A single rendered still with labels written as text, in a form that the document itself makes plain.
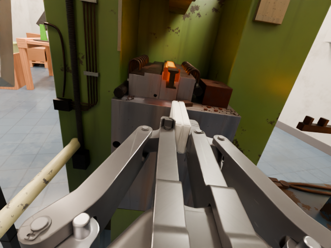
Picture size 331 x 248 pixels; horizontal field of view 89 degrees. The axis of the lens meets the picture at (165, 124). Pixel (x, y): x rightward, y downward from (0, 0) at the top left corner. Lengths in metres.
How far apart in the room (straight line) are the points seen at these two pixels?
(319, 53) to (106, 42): 3.26
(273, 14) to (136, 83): 0.49
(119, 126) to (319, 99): 3.19
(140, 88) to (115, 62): 0.19
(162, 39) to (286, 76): 0.60
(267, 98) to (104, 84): 0.65
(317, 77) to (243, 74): 2.81
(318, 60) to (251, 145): 2.80
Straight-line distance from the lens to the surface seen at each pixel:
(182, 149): 0.16
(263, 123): 0.83
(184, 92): 0.54
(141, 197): 0.69
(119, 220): 0.82
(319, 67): 3.52
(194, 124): 0.17
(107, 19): 0.69
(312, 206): 0.74
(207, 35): 1.02
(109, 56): 0.69
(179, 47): 1.00
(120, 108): 0.50
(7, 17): 0.62
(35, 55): 6.27
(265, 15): 0.71
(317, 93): 3.45
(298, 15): 0.79
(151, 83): 0.53
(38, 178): 0.68
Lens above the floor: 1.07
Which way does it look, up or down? 25 degrees down
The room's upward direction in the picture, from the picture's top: 9 degrees clockwise
